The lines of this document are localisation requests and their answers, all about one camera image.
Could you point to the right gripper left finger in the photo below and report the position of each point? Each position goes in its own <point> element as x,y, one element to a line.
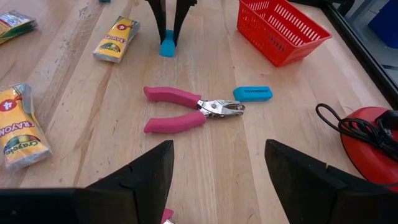
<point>136,196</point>

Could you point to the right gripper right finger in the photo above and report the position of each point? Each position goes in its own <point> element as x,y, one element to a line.
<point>301,193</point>

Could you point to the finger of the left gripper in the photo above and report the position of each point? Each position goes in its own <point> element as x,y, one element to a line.
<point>160,18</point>
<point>182,15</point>

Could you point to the yellow crayon pack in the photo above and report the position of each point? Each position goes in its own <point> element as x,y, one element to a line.
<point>18,127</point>
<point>14,26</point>
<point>116,39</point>

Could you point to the red desk lamp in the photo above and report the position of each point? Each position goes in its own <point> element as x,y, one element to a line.
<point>370,155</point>

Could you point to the red plastic basket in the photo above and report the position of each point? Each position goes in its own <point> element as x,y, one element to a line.
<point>280,34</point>

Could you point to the blue storage bins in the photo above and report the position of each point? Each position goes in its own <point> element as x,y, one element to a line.
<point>385,21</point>

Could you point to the black aluminium table frame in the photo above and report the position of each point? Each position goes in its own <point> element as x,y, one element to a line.
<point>357,46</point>

